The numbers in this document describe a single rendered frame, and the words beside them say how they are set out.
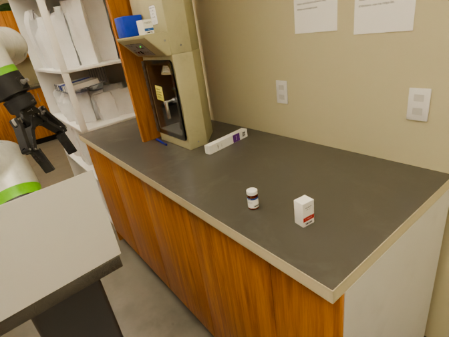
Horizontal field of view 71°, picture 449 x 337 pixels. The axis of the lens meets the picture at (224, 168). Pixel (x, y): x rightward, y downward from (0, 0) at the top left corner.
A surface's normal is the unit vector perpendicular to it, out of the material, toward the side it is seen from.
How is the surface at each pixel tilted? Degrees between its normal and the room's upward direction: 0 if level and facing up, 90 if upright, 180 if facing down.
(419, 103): 90
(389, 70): 90
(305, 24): 90
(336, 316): 90
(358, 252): 0
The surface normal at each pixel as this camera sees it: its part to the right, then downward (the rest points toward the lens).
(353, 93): -0.77, 0.36
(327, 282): -0.18, -0.89
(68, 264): 0.66, 0.23
